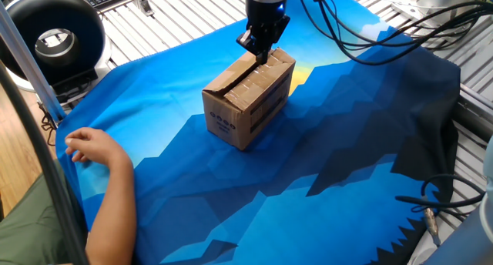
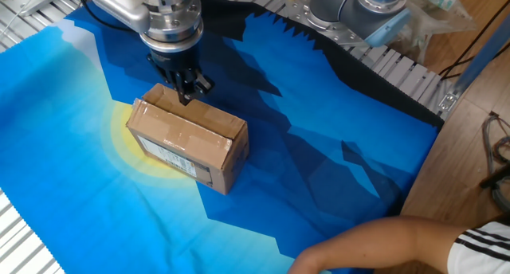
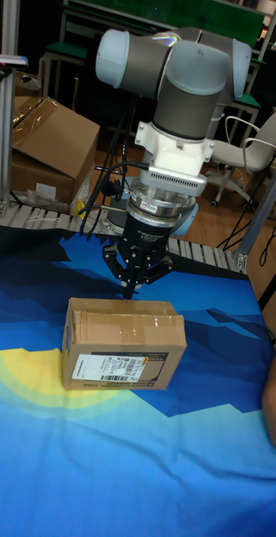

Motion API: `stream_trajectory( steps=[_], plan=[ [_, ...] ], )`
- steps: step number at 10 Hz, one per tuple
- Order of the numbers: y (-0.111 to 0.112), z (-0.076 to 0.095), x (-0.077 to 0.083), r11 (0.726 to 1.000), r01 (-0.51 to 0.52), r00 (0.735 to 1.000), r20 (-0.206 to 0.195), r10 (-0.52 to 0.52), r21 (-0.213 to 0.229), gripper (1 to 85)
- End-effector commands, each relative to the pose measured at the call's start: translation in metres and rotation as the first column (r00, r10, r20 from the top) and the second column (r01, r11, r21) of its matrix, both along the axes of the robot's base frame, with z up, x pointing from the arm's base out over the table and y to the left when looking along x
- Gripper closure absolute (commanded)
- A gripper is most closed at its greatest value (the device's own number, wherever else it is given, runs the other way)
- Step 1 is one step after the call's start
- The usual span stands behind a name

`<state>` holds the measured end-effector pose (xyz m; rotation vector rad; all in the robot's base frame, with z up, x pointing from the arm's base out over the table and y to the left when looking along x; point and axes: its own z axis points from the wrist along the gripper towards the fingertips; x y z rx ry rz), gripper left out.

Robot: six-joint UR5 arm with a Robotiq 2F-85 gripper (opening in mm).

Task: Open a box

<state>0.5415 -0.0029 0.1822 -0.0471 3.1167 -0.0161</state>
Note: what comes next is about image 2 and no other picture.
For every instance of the brown cardboard box with label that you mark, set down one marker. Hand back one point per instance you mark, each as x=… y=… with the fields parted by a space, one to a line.
x=183 y=134

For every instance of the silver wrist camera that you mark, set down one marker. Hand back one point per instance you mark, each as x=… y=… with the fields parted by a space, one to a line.
x=119 y=15

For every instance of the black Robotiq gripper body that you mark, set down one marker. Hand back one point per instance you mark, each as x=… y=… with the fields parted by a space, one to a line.
x=175 y=63

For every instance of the black furniture leg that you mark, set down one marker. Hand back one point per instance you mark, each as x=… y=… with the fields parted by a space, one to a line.
x=496 y=177

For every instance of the person's bare hand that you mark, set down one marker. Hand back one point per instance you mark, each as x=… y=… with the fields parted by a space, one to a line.
x=308 y=266

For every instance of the aluminium frame bar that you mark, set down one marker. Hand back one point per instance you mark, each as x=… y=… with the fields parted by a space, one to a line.
x=484 y=55

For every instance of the clear plastic bag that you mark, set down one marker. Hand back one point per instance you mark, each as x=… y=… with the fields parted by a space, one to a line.
x=438 y=15

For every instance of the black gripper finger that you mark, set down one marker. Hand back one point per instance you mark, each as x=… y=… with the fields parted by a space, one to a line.
x=199 y=87
x=181 y=91

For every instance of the person's bare forearm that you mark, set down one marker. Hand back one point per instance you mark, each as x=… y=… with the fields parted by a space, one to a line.
x=378 y=238

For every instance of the white sleeve with black stripes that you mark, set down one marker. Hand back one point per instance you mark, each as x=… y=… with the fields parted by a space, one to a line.
x=482 y=250

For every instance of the blue mountain print cloth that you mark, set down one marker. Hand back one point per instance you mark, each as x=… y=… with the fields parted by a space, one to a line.
x=79 y=186

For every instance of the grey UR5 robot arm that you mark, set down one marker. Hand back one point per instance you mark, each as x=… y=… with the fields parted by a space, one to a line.
x=350 y=11

